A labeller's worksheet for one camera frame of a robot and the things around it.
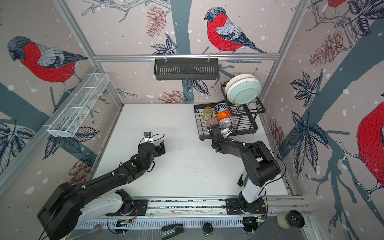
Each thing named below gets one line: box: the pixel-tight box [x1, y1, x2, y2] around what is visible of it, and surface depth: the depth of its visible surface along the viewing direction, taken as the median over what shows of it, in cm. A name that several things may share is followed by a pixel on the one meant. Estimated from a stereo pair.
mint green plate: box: [227, 78, 263, 105], surface depth 83 cm
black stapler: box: [161, 223, 185, 240], surface depth 67 cm
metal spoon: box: [69, 224, 102, 240], surface depth 69 cm
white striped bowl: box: [218, 117, 234, 129], surface depth 100 cm
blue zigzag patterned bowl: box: [214, 102, 231, 114], surface depth 108 cm
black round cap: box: [202, 222, 213, 237], surface depth 61 cm
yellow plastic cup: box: [202, 106, 213, 121], surface depth 106 cm
